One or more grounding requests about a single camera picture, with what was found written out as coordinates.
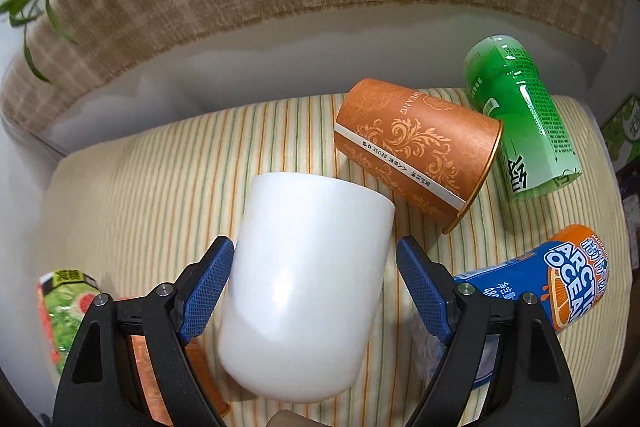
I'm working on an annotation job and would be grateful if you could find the striped table cloth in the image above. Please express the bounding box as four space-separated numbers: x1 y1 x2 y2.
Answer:
35 94 631 423

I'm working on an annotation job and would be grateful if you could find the orange paper cup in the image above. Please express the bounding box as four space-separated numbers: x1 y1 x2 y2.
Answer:
130 336 230 426
334 78 503 234

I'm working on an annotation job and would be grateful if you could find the far orange paper cup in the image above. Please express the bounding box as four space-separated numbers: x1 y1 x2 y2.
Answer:
334 78 503 234

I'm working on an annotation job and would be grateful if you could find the white plastic cup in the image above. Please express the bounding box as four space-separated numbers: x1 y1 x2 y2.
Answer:
218 172 395 403

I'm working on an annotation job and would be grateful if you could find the blue orange soda bottle cup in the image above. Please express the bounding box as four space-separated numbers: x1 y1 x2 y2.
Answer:
414 225 608 388

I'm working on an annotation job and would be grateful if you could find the green paper bag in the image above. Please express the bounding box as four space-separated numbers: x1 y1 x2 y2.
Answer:
601 94 640 172

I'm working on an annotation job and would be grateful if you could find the near orange paper cup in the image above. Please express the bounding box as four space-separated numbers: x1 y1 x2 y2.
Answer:
130 336 230 426

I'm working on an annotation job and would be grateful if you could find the red green label bottle cup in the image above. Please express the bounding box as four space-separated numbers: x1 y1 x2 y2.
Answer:
36 269 100 378

